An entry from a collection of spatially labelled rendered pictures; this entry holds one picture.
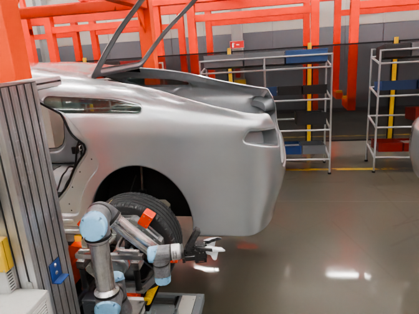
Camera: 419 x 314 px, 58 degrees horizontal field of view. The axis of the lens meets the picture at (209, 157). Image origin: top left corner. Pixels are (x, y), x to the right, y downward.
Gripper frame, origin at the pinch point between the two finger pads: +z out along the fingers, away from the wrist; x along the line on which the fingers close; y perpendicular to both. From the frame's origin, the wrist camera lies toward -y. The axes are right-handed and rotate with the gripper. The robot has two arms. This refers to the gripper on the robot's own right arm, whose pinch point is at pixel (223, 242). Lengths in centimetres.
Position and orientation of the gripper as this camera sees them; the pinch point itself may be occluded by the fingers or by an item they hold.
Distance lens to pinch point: 180.4
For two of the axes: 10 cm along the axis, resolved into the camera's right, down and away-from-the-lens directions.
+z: 9.9, -0.9, 0.6
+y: 0.8, 9.9, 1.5
